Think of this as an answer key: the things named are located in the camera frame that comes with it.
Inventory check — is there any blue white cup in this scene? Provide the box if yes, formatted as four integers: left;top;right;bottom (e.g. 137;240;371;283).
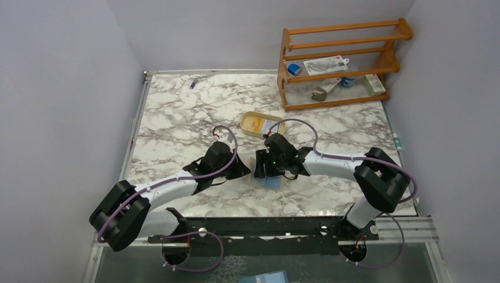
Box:
341;76;357;87

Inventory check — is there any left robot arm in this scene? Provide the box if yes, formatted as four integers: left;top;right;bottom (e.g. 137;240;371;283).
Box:
89;141;251;252

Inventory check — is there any white packaged item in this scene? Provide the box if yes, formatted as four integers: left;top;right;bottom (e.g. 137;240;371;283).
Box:
303;55;350;75

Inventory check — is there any orange wooden rack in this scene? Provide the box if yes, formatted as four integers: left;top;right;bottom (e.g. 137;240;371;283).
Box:
277;18;414;111

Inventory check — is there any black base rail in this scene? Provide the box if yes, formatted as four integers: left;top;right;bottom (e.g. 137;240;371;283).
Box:
147;216;379;256

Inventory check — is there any yellow white card in tray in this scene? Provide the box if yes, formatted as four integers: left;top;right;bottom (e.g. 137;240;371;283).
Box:
245;117;264;133

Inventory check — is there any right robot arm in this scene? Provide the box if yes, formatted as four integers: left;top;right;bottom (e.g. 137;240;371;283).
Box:
254;133;411;240

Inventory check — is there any green white box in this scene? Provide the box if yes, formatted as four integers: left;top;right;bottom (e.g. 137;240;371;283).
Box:
363;74;386;96

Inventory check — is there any tan oval tray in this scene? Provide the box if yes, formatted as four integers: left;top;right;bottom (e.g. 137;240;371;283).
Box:
240;111;285;138

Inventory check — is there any white VIP credit card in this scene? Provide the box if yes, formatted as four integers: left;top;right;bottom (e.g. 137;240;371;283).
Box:
260;119;281;134

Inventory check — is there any blue small box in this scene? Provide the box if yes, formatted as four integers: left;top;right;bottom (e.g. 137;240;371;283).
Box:
287;64;302;77

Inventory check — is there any blue object at bottom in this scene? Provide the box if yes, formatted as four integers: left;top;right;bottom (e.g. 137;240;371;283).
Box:
238;270;289;283

